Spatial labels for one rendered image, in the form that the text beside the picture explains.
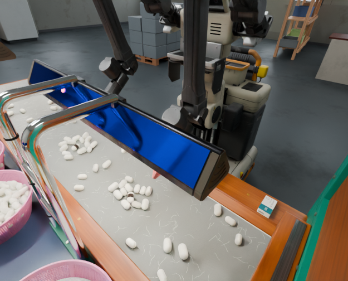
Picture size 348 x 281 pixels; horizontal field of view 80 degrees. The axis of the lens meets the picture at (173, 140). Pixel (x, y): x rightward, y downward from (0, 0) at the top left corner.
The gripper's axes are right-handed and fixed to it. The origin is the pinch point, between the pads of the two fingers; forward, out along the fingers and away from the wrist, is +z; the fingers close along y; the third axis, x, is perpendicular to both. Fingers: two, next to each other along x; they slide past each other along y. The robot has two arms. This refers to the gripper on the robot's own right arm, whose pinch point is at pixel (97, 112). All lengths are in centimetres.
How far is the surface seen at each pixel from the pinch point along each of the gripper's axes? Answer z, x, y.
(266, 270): 9, -9, 77
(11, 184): 35.5, -15.1, 3.2
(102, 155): 13.7, 3.8, 11.8
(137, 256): 26, -7, 52
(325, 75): -287, 345, 39
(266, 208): -2, 10, 71
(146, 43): -175, 215, -267
